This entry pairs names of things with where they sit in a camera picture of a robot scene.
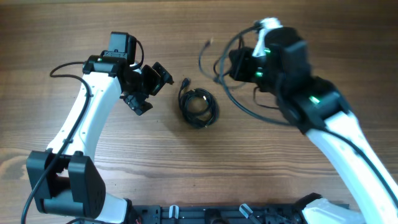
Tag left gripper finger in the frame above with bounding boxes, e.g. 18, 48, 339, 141
119, 93, 153, 116
152, 62, 174, 85

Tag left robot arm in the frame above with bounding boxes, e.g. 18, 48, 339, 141
21, 32, 174, 223

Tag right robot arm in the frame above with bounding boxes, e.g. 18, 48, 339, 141
223, 27, 397, 223

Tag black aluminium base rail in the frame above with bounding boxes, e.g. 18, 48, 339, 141
125, 203, 307, 224

